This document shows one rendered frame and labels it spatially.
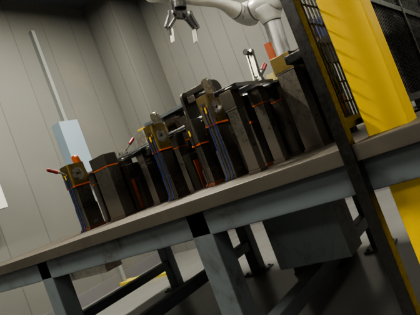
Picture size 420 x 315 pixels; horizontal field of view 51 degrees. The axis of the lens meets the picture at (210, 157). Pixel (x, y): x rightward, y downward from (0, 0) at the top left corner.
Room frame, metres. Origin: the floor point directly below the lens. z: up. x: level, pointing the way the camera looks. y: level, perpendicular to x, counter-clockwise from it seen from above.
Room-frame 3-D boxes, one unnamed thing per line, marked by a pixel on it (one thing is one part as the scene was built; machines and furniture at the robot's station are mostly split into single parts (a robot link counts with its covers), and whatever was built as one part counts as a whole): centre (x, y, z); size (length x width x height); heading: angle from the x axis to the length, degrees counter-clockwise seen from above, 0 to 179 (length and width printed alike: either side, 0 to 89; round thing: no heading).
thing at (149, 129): (1.95, 0.20, 0.87); 0.12 x 0.07 x 0.35; 143
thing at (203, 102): (1.72, -0.06, 0.87); 0.12 x 0.07 x 0.35; 143
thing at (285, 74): (1.59, -0.38, 0.88); 0.08 x 0.08 x 0.36; 53
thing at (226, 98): (1.46, -0.14, 0.84); 0.05 x 0.05 x 0.29; 53
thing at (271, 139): (1.60, -0.24, 0.84); 0.05 x 0.05 x 0.29; 53
